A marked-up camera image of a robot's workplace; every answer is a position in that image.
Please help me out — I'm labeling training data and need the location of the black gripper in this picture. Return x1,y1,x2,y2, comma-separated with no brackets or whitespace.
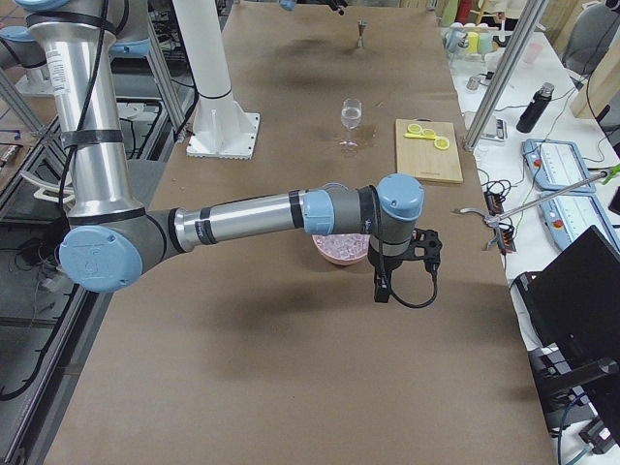
367,246,412,291

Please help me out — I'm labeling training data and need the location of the steel jigger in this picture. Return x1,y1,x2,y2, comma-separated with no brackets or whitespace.
356,19,367,48

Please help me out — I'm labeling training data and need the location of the clear ice cube pile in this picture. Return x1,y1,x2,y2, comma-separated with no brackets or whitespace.
313,233,369,261

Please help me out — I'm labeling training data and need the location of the clear wine glass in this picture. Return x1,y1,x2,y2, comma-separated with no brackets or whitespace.
340,98,362,148

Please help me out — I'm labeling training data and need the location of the pink bowl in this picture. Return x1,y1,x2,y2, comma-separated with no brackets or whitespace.
302,182,372,265

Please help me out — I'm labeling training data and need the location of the bamboo cutting board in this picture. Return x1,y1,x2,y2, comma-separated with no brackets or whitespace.
394,119,463,184

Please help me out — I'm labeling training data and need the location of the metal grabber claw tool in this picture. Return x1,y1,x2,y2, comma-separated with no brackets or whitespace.
453,165,619,254

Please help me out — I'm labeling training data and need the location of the yellow plastic knife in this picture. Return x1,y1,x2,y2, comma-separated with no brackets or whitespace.
403,132,437,140

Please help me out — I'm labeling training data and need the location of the middle lemon slice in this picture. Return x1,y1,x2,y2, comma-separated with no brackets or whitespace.
422,128,436,139

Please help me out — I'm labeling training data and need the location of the far lemon slice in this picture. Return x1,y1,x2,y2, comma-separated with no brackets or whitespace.
407,123,423,136

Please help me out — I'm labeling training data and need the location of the black monitor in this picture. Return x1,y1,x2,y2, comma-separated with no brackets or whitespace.
515,226,619,435

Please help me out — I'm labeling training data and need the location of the small steel tin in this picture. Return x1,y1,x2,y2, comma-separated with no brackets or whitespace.
466,76,485,92

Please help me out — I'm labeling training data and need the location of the black water bottle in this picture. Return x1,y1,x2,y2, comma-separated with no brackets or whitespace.
516,82,555,134

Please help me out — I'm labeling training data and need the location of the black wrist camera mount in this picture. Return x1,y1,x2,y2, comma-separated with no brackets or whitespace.
403,228,443,276

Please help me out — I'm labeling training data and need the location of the lemon slice near handle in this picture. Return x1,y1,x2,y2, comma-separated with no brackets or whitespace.
434,137,450,150

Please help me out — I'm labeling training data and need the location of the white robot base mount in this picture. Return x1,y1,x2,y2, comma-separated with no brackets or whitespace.
173,0,261,160

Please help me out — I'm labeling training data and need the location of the aluminium frame post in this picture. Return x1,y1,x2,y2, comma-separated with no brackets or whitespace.
463,0,549,152

